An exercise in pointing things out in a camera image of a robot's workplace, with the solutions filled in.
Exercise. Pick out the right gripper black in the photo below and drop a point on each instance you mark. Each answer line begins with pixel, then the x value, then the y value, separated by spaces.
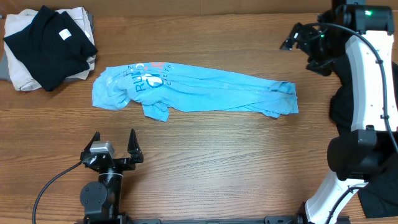
pixel 306 37

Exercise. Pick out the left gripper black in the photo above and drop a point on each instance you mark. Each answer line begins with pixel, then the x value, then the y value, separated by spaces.
pixel 135 155

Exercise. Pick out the light blue printed t-shirt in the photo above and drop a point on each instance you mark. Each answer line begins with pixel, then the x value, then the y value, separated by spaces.
pixel 159 86

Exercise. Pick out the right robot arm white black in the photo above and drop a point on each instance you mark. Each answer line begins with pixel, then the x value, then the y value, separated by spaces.
pixel 363 35

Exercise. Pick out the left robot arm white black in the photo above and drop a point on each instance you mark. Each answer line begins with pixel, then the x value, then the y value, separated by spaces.
pixel 101 199

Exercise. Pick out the beige folded garment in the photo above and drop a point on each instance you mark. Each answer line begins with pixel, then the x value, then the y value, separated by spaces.
pixel 20 76

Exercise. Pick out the black folded shirt on stack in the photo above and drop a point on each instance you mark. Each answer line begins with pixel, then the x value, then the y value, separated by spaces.
pixel 53 48

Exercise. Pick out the grey folded garment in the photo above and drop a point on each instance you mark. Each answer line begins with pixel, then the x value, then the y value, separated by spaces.
pixel 4 71

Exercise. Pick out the black garment pile right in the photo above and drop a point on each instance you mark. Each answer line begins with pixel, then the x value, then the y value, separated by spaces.
pixel 341 112

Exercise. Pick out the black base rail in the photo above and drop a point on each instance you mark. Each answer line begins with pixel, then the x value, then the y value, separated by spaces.
pixel 214 220

